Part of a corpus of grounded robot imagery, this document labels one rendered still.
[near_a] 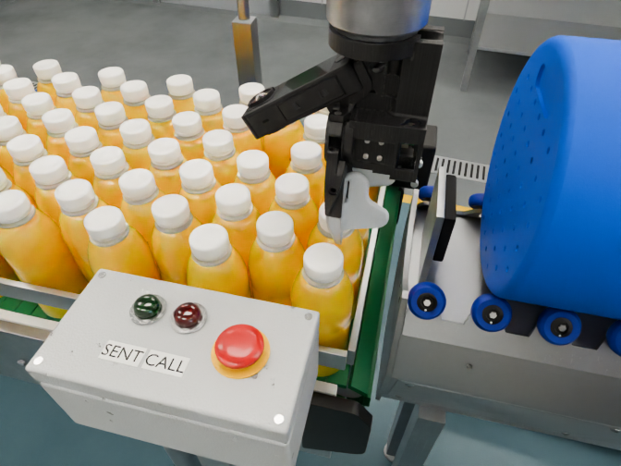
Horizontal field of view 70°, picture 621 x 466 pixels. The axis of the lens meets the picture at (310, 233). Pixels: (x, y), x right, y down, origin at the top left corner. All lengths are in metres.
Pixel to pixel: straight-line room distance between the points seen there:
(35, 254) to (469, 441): 1.31
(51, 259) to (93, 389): 0.27
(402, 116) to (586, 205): 0.17
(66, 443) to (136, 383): 1.31
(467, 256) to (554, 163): 0.28
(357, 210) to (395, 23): 0.17
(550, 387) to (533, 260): 0.25
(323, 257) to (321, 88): 0.16
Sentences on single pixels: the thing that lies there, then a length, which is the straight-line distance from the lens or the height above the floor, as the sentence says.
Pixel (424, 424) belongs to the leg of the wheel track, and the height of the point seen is 0.60.
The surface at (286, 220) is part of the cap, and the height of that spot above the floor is 1.08.
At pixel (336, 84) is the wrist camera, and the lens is 0.37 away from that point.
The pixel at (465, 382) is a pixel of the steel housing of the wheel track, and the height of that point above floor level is 0.85.
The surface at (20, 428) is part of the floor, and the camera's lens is 1.74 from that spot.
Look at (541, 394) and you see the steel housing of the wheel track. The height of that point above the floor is 0.86.
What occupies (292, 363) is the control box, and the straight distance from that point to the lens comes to 0.34.
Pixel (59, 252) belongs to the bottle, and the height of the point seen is 1.01.
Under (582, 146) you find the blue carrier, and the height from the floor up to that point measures 1.19.
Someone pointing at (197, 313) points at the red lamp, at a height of 1.11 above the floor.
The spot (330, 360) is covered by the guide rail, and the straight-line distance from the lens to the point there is 0.49.
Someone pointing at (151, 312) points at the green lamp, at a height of 1.11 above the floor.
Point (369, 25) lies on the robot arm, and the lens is 0.33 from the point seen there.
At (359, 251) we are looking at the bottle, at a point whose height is 1.03.
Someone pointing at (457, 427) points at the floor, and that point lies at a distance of 1.57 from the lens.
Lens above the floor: 1.40
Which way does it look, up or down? 45 degrees down
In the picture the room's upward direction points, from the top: straight up
